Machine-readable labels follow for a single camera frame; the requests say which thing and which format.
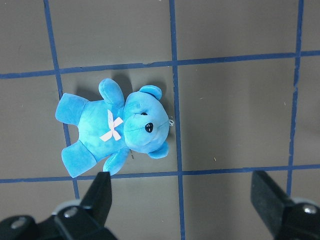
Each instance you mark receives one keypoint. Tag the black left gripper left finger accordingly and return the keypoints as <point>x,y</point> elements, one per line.
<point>98,199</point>

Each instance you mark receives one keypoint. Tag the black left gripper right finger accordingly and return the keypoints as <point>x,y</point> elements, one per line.
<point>269,201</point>

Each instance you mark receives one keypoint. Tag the blue teddy bear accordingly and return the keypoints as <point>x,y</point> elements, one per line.
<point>110,128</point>

